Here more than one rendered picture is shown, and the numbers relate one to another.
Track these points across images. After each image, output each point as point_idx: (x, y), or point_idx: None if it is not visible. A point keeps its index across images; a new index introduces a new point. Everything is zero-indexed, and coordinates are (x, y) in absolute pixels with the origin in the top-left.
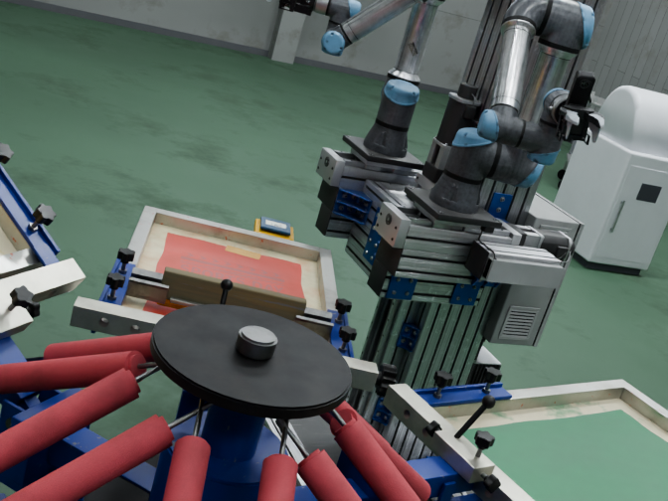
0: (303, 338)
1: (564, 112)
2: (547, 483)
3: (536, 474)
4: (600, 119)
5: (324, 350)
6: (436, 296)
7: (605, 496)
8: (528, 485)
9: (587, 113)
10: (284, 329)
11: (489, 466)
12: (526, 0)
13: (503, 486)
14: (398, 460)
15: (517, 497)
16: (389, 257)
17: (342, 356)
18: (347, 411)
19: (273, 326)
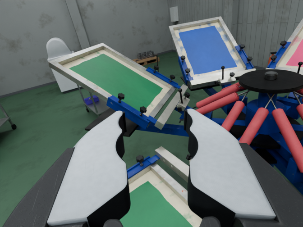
0: (265, 86)
1: (259, 159)
2: (156, 217)
3: (161, 223)
4: (107, 119)
5: (256, 85)
6: None
7: (126, 223)
8: (167, 210)
9: (114, 222)
10: (274, 86)
11: (191, 159)
12: None
13: (183, 165)
14: (222, 124)
15: (178, 161)
16: None
17: (250, 86)
18: (241, 101)
19: (278, 85)
